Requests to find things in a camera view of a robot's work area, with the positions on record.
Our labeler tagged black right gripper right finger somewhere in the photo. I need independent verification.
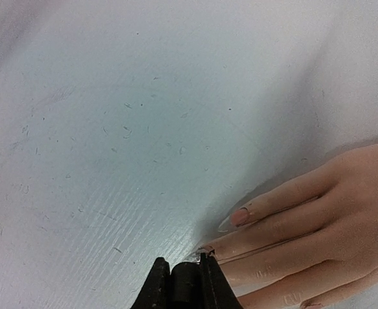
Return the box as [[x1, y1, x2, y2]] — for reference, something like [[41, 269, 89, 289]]
[[200, 252, 243, 309]]

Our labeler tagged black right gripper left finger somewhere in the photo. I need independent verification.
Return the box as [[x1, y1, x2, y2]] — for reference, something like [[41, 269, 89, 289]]
[[131, 257, 171, 309]]

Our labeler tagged black nail polish brush cap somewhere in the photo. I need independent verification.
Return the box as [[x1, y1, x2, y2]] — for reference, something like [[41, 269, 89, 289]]
[[170, 262, 201, 309]]

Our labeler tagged mannequin hand with long nails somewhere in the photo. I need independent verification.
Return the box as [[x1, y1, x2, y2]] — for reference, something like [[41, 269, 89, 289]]
[[202, 144, 378, 308]]

